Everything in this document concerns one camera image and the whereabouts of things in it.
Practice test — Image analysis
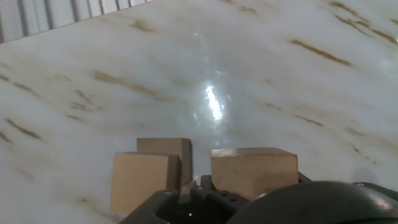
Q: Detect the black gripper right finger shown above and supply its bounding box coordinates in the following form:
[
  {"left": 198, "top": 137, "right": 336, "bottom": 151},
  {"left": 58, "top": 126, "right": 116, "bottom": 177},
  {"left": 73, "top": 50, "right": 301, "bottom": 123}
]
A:
[{"left": 297, "top": 170, "right": 398, "bottom": 202}]

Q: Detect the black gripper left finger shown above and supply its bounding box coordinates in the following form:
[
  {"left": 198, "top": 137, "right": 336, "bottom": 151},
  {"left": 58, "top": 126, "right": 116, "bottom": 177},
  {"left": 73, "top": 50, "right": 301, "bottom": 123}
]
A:
[{"left": 119, "top": 175, "right": 249, "bottom": 224}]

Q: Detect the marble pattern board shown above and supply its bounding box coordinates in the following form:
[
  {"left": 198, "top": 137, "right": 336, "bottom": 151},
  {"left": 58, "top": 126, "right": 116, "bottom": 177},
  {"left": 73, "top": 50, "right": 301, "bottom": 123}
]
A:
[{"left": 0, "top": 0, "right": 398, "bottom": 224}]

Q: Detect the large wooden cube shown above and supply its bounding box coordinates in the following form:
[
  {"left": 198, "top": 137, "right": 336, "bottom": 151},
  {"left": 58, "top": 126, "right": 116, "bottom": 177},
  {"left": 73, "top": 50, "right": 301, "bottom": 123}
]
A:
[
  {"left": 109, "top": 151, "right": 183, "bottom": 215},
  {"left": 136, "top": 138, "right": 194, "bottom": 186},
  {"left": 210, "top": 147, "right": 300, "bottom": 200}
]

